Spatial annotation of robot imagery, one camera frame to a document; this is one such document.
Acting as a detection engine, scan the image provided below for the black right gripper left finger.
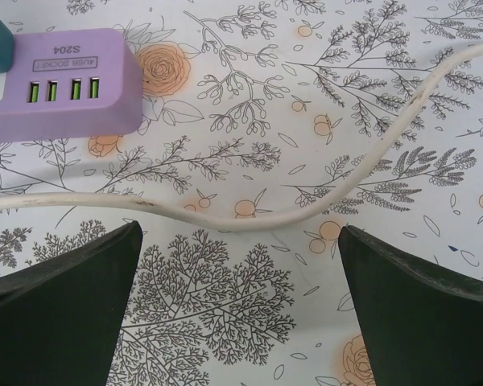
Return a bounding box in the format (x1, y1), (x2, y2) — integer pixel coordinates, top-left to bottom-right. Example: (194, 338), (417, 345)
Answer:
(0, 220), (143, 386)

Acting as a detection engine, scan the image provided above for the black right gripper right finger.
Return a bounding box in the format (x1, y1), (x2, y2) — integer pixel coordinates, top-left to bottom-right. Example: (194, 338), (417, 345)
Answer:
(339, 224), (483, 386)

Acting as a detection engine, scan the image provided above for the purple USB power strip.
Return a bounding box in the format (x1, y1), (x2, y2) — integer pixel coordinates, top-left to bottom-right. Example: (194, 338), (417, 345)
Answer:
(0, 27), (146, 145)

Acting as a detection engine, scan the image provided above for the floral patterned tablecloth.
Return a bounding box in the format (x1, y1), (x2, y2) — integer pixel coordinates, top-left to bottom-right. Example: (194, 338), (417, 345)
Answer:
(0, 0), (483, 386)

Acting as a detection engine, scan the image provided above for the thick white power cable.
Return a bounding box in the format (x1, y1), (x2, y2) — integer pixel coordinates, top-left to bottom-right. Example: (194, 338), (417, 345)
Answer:
(0, 39), (483, 233)

